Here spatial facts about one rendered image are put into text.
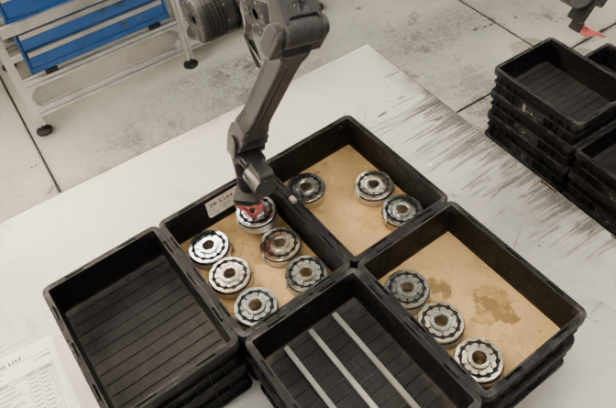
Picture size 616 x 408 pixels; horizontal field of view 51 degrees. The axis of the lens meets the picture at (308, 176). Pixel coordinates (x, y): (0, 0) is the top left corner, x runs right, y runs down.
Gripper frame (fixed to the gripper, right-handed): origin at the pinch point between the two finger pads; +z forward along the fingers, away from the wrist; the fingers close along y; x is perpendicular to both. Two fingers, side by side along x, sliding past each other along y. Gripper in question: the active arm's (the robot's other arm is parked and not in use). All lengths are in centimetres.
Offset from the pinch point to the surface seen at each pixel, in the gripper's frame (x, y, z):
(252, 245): 0.5, -6.4, 7.3
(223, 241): 7.3, -8.0, 4.5
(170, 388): 6.4, -49.1, -3.4
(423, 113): -40, 59, 21
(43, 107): 143, 110, 79
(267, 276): -5.1, -15.1, 7.1
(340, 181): -18.9, 16.7, 7.6
